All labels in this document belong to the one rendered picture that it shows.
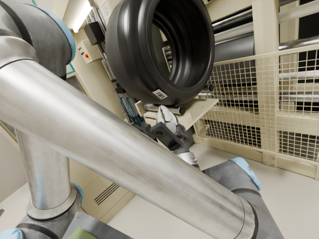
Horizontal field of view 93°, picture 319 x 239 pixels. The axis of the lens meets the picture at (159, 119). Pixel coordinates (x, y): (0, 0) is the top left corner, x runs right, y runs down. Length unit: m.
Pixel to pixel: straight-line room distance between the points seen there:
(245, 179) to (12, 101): 0.44
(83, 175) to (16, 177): 2.24
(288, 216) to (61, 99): 1.41
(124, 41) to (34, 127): 0.52
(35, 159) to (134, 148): 0.34
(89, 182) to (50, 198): 0.85
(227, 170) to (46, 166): 0.48
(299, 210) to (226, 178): 1.07
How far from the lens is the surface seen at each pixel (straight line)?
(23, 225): 0.72
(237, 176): 0.43
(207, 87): 0.98
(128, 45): 0.66
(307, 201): 1.53
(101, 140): 0.20
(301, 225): 1.42
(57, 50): 0.39
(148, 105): 0.99
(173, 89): 0.72
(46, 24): 0.38
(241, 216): 0.32
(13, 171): 3.53
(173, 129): 0.52
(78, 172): 1.40
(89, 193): 1.51
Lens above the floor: 1.23
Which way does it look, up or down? 25 degrees down
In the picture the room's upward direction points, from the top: 22 degrees counter-clockwise
